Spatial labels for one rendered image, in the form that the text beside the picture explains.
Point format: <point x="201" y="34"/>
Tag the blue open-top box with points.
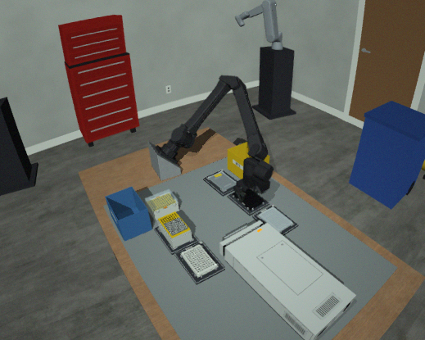
<point x="127" y="203"/>

